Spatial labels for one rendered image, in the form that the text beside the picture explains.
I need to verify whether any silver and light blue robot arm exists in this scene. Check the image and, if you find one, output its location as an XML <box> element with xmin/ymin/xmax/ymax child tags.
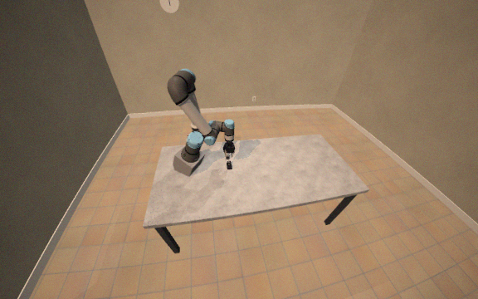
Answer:
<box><xmin>168</xmin><ymin>69</ymin><xmax>235</xmax><ymax>163</ymax></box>

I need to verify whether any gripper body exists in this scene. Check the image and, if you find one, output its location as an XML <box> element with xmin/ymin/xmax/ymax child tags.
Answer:
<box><xmin>225</xmin><ymin>139</ymin><xmax>235</xmax><ymax>154</ymax></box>

